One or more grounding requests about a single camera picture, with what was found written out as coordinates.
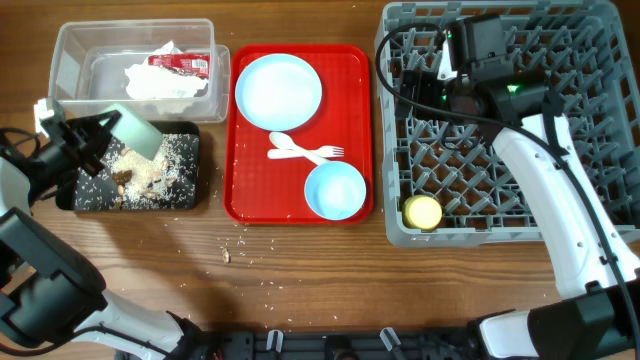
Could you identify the rice and food scraps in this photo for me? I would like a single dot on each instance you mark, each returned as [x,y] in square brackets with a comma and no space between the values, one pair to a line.
[145,175]

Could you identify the red snack wrapper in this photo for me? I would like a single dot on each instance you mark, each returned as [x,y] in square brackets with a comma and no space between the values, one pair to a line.
[190,64]

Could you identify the large light blue plate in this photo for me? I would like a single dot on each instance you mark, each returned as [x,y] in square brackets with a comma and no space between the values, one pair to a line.
[278,92]

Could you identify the red serving tray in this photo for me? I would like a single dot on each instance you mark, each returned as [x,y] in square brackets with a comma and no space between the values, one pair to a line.
[260,190]

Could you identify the grey dishwasher rack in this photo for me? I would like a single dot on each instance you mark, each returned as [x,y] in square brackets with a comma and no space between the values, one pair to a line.
[580,46]

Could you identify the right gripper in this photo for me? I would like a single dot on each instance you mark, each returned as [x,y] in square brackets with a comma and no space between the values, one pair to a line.
[417,87]

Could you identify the black food waste tray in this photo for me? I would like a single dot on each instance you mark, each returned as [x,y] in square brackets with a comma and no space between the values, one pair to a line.
[185,165]

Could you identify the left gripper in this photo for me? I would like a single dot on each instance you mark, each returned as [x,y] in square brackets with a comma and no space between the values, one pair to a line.
[80,131]

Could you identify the yellow plastic cup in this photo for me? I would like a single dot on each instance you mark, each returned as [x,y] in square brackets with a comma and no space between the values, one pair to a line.
[422,212]

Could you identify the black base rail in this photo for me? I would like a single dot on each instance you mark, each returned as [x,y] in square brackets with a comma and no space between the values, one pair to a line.
[445,343]

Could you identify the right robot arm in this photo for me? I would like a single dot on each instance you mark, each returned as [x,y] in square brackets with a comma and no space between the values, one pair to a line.
[522,117]

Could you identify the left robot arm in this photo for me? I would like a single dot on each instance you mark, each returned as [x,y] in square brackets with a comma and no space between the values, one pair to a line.
[66,299]

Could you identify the white plastic spoon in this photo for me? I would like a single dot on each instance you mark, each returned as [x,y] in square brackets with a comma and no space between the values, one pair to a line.
[285,142]

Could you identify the clear plastic waste bin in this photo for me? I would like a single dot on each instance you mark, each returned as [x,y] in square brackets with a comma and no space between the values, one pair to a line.
[89,59]

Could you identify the white napkin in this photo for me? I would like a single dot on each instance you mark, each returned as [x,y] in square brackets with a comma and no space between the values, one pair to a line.
[153,82]

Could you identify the green bowl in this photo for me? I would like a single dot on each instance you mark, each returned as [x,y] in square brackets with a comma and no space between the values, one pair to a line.
[136,132]

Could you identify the food crumb on table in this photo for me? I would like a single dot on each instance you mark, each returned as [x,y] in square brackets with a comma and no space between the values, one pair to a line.
[226,256]

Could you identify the light blue bowl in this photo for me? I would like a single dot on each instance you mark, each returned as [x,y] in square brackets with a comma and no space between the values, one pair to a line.
[335,190]

